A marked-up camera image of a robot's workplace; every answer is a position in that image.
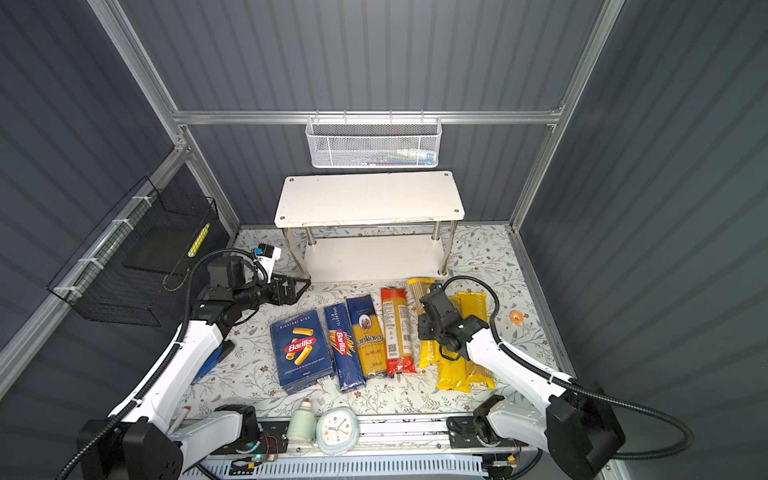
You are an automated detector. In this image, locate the yellow pasta bag tan window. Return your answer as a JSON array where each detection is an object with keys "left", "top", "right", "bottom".
[{"left": 407, "top": 278, "right": 439, "bottom": 369}]

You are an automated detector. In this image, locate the red yellow spaghetti bag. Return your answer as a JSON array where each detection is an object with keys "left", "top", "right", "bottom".
[{"left": 381, "top": 288, "right": 416, "bottom": 377}]

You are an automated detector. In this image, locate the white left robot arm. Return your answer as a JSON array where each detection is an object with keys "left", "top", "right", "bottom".
[{"left": 58, "top": 274, "right": 311, "bottom": 479}]

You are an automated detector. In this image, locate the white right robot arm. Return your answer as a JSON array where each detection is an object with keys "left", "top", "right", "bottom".
[{"left": 414, "top": 278, "right": 695, "bottom": 479}]

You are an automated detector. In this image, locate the white two-tier metal shelf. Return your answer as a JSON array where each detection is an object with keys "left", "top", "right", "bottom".
[{"left": 274, "top": 171, "right": 465, "bottom": 283}]

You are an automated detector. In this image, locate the yellow spaghetti bag left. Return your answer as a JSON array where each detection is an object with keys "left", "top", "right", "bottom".
[{"left": 434, "top": 292, "right": 472, "bottom": 394}]

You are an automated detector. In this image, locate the yellow spaghetti bag right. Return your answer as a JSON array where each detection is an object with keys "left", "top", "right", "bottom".
[{"left": 458, "top": 292, "right": 495, "bottom": 390}]

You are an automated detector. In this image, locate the blue Barilla rigatoni box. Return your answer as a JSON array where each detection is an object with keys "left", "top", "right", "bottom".
[{"left": 269, "top": 310, "right": 334, "bottom": 394}]

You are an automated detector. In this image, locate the blue yellow spaghetti bag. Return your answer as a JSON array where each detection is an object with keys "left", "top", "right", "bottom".
[{"left": 346, "top": 295, "right": 387, "bottom": 378}]

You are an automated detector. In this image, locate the blue flat box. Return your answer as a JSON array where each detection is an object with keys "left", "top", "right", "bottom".
[{"left": 192, "top": 340, "right": 235, "bottom": 384}]

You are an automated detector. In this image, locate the blue Barilla spaghetti box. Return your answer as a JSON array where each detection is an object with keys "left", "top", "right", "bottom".
[{"left": 324, "top": 303, "right": 365, "bottom": 393}]

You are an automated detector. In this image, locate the small pale green bottle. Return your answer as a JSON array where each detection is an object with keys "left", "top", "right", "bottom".
[{"left": 286, "top": 398, "right": 317, "bottom": 443}]

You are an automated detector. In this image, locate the mint green alarm clock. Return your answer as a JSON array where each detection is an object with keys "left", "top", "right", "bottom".
[{"left": 315, "top": 407, "right": 360, "bottom": 456}]

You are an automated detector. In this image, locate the red white marker pen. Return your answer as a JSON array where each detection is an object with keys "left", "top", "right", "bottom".
[{"left": 167, "top": 406, "right": 190, "bottom": 435}]

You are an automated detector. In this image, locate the white ribbed vent strip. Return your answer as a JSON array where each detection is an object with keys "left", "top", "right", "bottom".
[{"left": 202, "top": 454, "right": 488, "bottom": 479}]

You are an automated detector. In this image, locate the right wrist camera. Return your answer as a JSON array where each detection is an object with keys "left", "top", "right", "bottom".
[{"left": 419, "top": 286, "right": 460, "bottom": 326}]

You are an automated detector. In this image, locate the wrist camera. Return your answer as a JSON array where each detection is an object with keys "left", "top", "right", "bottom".
[
  {"left": 253, "top": 243, "right": 282, "bottom": 281},
  {"left": 419, "top": 286, "right": 460, "bottom": 326}
]

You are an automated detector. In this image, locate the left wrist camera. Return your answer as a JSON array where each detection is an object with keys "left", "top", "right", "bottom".
[{"left": 253, "top": 243, "right": 282, "bottom": 281}]

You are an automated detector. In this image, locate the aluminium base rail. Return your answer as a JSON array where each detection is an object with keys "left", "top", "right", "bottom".
[{"left": 179, "top": 410, "right": 601, "bottom": 463}]

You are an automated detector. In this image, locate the white wire wall basket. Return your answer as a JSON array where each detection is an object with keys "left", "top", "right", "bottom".
[{"left": 305, "top": 119, "right": 443, "bottom": 169}]

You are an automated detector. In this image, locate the black wire side basket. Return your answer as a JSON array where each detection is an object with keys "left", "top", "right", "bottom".
[{"left": 48, "top": 177, "right": 227, "bottom": 327}]

